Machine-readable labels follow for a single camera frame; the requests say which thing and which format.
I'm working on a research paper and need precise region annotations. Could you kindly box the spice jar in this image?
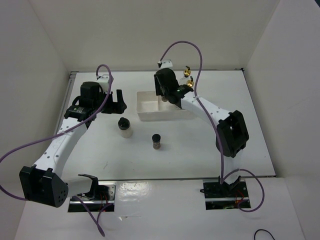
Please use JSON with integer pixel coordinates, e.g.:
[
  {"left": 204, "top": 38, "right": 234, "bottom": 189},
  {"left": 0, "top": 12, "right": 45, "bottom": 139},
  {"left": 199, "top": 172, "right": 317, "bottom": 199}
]
[
  {"left": 161, "top": 96, "right": 168, "bottom": 102},
  {"left": 152, "top": 133, "right": 161, "bottom": 150}
]

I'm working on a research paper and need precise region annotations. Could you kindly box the glass oil bottle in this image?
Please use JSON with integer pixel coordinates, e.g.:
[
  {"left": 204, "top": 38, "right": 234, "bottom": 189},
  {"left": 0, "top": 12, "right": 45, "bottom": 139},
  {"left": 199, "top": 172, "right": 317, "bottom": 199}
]
[
  {"left": 178, "top": 66, "right": 192, "bottom": 85},
  {"left": 186, "top": 76, "right": 195, "bottom": 88}
]

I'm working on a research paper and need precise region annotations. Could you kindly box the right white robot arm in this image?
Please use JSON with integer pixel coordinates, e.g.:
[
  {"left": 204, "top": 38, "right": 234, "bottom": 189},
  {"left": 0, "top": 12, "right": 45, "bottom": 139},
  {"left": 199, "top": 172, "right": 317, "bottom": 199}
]
[{"left": 154, "top": 68, "right": 249, "bottom": 197}]

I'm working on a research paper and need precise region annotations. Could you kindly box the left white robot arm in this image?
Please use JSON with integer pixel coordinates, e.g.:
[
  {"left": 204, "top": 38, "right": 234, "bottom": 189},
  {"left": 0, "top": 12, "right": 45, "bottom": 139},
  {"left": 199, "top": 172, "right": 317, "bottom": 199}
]
[{"left": 19, "top": 81, "right": 127, "bottom": 208}]

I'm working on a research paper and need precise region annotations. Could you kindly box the white salt shaker black cap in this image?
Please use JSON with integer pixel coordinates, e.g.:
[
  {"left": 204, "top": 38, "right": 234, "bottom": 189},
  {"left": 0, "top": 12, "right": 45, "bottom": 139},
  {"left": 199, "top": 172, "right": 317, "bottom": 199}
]
[{"left": 117, "top": 117, "right": 133, "bottom": 138}]

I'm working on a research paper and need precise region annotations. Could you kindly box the white divided organizer tray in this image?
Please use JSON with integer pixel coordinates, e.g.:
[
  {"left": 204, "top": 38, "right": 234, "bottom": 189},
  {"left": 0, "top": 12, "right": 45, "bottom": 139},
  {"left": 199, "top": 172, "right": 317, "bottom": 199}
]
[{"left": 136, "top": 91, "right": 195, "bottom": 122}]

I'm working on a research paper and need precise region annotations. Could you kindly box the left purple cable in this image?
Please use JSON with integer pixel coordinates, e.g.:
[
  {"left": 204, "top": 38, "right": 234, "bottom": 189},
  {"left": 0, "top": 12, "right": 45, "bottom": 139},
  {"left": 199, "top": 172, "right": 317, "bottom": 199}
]
[{"left": 0, "top": 64, "right": 116, "bottom": 237}]

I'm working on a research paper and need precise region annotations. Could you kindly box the purple cable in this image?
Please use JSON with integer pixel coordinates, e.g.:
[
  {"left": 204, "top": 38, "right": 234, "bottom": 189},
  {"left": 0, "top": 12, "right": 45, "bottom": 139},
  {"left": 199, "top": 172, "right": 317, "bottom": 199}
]
[
  {"left": 0, "top": 64, "right": 116, "bottom": 237},
  {"left": 159, "top": 41, "right": 265, "bottom": 213}
]

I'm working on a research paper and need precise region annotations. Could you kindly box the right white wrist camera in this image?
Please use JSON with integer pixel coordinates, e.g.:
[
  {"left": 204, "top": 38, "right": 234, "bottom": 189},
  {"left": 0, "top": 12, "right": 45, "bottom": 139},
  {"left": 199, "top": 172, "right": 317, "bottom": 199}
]
[{"left": 157, "top": 59, "right": 173, "bottom": 70}]

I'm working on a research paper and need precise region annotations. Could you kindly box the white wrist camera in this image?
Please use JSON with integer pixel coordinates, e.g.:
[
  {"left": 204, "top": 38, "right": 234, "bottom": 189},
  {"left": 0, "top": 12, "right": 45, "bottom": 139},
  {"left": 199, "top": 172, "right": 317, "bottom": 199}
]
[
  {"left": 157, "top": 59, "right": 173, "bottom": 70},
  {"left": 96, "top": 74, "right": 114, "bottom": 93}
]

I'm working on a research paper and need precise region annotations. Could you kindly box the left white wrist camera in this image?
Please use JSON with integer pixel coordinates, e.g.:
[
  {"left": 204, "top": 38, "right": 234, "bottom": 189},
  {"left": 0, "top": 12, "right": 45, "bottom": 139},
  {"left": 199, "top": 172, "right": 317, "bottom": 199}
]
[{"left": 96, "top": 74, "right": 114, "bottom": 93}]

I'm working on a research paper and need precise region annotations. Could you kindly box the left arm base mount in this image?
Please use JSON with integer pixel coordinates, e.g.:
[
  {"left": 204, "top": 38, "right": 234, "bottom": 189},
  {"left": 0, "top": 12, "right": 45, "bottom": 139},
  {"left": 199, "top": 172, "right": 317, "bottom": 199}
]
[{"left": 77, "top": 181, "right": 117, "bottom": 213}]

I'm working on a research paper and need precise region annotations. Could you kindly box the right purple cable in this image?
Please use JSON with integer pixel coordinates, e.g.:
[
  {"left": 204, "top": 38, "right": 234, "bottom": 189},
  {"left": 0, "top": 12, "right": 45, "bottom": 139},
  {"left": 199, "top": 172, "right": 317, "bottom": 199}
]
[{"left": 159, "top": 41, "right": 265, "bottom": 213}]

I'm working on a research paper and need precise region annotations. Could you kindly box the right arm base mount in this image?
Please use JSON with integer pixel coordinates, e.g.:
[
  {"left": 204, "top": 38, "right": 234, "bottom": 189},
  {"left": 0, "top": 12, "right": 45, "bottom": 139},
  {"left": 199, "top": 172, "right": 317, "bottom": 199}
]
[{"left": 199, "top": 179, "right": 251, "bottom": 211}]

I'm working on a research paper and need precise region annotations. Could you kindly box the black cable on floor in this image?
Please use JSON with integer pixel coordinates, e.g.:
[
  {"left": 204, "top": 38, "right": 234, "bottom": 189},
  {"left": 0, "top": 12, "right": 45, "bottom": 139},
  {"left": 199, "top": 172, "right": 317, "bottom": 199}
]
[{"left": 254, "top": 229, "right": 276, "bottom": 240}]

